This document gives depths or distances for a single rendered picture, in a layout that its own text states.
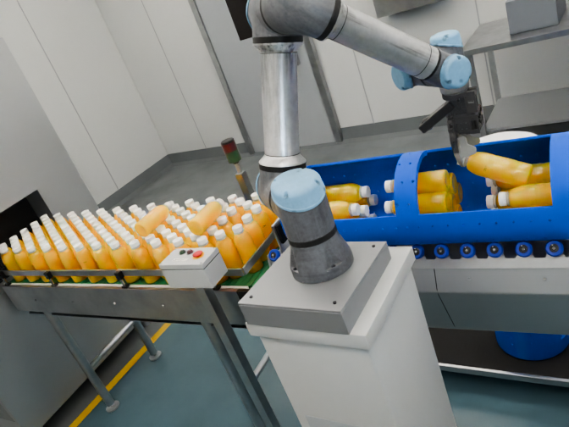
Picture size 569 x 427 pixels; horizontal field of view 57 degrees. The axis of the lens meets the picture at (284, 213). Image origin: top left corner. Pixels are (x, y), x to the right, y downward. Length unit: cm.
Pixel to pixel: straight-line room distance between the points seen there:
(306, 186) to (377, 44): 33
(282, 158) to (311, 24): 32
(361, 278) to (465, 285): 55
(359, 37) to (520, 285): 85
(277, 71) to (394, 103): 407
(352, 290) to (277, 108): 45
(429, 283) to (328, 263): 56
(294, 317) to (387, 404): 29
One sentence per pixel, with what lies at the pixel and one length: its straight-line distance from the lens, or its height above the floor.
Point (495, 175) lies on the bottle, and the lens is 154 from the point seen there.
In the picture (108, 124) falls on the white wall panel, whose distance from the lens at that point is 665.
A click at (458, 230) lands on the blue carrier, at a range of 153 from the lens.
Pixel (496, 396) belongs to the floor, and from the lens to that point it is 249.
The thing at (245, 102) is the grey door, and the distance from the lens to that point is 597.
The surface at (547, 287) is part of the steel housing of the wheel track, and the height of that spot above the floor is 86.
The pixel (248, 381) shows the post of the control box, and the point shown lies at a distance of 212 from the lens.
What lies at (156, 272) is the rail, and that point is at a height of 97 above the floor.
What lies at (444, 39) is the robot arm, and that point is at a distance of 142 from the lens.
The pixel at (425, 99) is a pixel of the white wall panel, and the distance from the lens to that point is 514.
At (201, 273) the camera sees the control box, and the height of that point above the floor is 106.
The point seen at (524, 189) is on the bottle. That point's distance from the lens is 152.
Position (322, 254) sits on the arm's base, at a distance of 117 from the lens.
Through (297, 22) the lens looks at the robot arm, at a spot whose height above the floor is 174.
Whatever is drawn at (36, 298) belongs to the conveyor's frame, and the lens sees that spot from 293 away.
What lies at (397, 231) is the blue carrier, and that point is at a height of 106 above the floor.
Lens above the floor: 186
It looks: 25 degrees down
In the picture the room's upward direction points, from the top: 21 degrees counter-clockwise
